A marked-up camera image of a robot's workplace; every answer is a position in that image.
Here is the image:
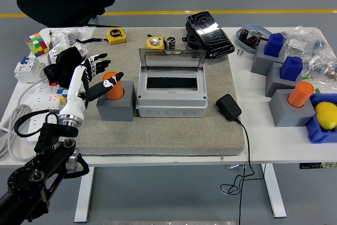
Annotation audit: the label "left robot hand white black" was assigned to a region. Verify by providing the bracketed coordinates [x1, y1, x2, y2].
[58, 53, 125, 122]

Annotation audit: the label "orange cylinder battery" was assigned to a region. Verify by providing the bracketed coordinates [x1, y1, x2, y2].
[287, 81, 316, 109]
[102, 71, 125, 102]

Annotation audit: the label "grey electrical junction box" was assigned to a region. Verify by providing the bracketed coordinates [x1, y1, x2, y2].
[135, 69, 209, 119]

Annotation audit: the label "transparent hinged box lid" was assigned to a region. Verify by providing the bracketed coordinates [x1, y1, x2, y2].
[138, 48, 207, 73]

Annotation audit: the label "small multicolour puzzle cube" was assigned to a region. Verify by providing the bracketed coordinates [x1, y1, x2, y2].
[56, 88, 70, 105]

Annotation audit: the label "black cloth glove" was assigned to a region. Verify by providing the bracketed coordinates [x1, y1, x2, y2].
[43, 46, 88, 89]

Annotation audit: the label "white power strip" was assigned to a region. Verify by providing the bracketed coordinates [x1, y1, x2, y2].
[25, 82, 70, 143]

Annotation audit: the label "grey block holder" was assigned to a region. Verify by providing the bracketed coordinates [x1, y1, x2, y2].
[250, 40, 286, 76]
[268, 89, 317, 128]
[265, 61, 304, 98]
[96, 80, 137, 122]

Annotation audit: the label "clear plastic bag with papers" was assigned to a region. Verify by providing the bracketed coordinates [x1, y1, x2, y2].
[48, 27, 96, 63]

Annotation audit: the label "white circuit breaker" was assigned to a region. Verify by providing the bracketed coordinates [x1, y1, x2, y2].
[13, 56, 46, 84]

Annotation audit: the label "large multicolour puzzle cube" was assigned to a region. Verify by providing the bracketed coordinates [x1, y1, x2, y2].
[24, 32, 51, 58]

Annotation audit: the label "yellow square tape measure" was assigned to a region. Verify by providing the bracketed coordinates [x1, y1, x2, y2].
[75, 27, 127, 45]

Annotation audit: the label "black office chair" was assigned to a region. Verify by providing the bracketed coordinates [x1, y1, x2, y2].
[16, 0, 116, 28]

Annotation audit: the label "small round yellow tape measure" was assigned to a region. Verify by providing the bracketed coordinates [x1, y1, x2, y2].
[146, 34, 166, 50]

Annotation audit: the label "grey-brown table mat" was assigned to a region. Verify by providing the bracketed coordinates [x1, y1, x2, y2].
[68, 27, 246, 158]

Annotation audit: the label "black cylinder capacitor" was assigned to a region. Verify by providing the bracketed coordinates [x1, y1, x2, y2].
[166, 36, 177, 51]

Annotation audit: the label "white table leg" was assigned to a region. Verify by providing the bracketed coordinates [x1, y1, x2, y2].
[260, 163, 288, 219]
[74, 166, 95, 223]

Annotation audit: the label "black glossy case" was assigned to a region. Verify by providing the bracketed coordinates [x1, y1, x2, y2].
[181, 11, 236, 60]

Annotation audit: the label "black power adapter plug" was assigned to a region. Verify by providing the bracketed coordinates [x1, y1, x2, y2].
[215, 93, 243, 122]

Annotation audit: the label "black capacitor in dish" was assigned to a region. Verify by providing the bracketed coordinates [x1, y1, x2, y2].
[239, 27, 250, 41]

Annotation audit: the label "blue-grey oval dish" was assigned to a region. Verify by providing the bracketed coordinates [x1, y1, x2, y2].
[235, 23, 272, 54]

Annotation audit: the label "brown capacitors pile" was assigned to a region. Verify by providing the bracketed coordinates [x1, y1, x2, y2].
[245, 31, 269, 47]

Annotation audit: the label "blue bottle-shaped block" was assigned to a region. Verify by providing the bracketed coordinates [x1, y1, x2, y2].
[279, 56, 304, 82]
[263, 33, 285, 58]

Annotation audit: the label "clear bags of small parts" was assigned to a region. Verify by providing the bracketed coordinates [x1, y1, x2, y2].
[283, 25, 337, 85]

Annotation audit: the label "blue plastic bin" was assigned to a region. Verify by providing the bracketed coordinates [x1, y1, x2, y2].
[305, 93, 337, 144]

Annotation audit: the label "yellow lemon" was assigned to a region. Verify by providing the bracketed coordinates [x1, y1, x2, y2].
[314, 101, 337, 131]

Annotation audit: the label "table height control panel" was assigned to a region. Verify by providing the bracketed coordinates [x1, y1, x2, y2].
[299, 162, 337, 170]

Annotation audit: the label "white thick power cable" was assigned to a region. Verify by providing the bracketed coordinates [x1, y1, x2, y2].
[0, 76, 48, 160]

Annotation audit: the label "black adapter cord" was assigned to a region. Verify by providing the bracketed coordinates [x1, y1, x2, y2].
[220, 118, 257, 225]

